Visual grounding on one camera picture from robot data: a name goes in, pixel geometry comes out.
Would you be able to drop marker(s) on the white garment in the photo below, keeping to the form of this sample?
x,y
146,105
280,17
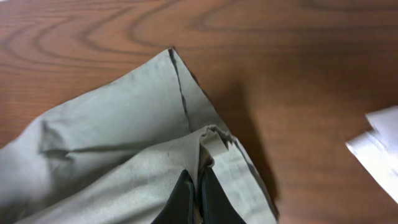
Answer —
x,y
376,149

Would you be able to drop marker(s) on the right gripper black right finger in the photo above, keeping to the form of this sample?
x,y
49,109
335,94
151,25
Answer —
x,y
215,207

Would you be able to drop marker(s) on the khaki green shorts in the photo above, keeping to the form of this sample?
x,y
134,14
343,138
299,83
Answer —
x,y
114,154

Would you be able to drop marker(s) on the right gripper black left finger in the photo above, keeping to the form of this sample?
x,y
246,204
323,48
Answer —
x,y
179,208

